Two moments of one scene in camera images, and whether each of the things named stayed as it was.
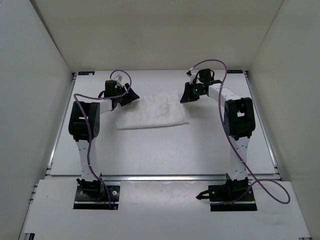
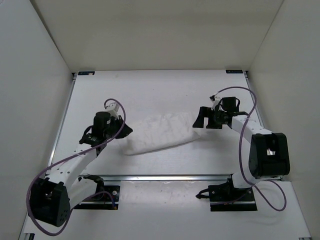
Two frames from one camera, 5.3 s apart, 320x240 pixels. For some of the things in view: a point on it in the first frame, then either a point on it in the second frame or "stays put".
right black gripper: x=187 y=96 → x=204 y=113
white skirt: x=165 y=109 → x=160 y=131
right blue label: x=234 y=71 stays put
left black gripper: x=129 y=97 → x=126 y=131
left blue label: x=82 y=73 stays put
